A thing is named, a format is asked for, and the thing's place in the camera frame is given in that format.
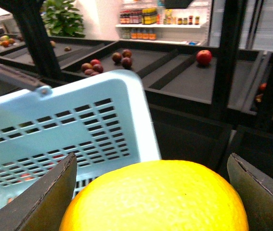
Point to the brown basket handle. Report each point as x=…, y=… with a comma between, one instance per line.
x=19, y=79

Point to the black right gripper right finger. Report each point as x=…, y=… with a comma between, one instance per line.
x=256, y=191

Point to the white shelf with bottles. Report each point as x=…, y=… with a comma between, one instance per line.
x=149, y=20

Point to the red apple on back shelf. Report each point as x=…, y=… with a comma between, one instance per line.
x=204, y=57

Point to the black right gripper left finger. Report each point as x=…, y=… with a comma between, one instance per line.
x=41, y=207

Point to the light blue plastic basket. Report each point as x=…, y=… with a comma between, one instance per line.
x=104, y=120

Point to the green potted plant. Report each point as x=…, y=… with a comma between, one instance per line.
x=63, y=19

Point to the yellow lemon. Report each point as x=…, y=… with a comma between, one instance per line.
x=162, y=195

